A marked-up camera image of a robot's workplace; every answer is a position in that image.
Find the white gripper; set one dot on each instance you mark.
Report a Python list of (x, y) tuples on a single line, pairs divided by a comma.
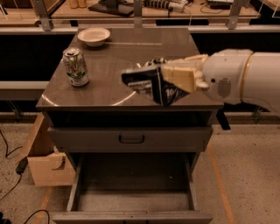
[(225, 74)]

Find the blue chip bag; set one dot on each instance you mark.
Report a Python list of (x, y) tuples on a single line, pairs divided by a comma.
[(148, 80)]

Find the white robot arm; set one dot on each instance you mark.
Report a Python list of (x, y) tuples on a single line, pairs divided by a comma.
[(261, 81)]

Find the closed top drawer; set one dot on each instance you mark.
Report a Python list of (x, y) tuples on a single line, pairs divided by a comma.
[(131, 140)]

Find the grey drawer cabinet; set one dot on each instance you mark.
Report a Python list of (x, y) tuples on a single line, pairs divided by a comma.
[(105, 102)]

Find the open middle drawer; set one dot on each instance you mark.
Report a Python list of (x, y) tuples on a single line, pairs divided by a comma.
[(133, 188)]

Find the grey power strip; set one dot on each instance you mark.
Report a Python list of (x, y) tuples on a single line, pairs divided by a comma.
[(165, 5)]

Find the black monitor base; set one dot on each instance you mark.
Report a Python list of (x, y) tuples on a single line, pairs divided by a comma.
[(114, 7)]

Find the white ceramic bowl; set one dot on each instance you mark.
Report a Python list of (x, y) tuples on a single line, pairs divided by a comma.
[(94, 36)]

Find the green soda can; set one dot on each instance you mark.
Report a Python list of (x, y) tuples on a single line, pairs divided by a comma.
[(76, 67)]

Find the wooden box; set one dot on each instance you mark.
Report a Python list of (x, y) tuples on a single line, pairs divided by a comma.
[(48, 166)]

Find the wooden background table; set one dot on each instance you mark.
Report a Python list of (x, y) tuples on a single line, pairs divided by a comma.
[(61, 12)]

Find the black power adapter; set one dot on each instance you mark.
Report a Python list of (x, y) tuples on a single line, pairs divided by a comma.
[(21, 166)]

